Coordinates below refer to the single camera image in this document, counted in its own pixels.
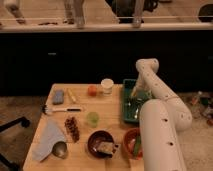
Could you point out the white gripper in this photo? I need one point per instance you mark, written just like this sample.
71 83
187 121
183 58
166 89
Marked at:
140 85

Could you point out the silver metal fork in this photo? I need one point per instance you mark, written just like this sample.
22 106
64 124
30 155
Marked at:
137 110

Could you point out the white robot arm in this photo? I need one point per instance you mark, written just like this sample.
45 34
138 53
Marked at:
160 120

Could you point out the green plastic tray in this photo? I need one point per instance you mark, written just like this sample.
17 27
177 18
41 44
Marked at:
129 104

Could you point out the white cup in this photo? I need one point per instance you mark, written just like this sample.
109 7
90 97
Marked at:
107 85

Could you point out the orange bowl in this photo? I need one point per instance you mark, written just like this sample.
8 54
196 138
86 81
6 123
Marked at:
129 141

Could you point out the orange tomato toy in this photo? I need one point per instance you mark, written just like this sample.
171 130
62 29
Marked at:
92 90

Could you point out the green vegetable toy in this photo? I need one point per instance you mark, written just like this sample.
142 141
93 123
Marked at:
137 146

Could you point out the green plastic cup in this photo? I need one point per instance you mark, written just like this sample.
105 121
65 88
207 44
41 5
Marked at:
92 119

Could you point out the dark brown bowl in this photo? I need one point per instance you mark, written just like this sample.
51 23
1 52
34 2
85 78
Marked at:
95 139

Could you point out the sponge in brown bowl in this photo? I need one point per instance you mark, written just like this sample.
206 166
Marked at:
108 148

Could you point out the yellow stick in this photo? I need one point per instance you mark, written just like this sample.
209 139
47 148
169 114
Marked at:
71 96

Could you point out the brown grape bunch toy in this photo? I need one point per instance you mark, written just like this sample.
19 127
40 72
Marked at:
72 128

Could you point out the blue sponge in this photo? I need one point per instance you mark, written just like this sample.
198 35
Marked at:
58 97

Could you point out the white dish brush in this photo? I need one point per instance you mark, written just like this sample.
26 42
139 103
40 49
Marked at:
50 110

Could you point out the blue-grey cloth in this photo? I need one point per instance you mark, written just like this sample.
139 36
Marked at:
50 136

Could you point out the metal measuring cup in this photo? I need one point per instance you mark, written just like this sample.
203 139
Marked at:
60 150

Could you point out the dark cabinet counter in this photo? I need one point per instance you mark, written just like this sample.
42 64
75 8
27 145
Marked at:
31 62

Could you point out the black office chair base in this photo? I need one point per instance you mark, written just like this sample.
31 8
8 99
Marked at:
9 130

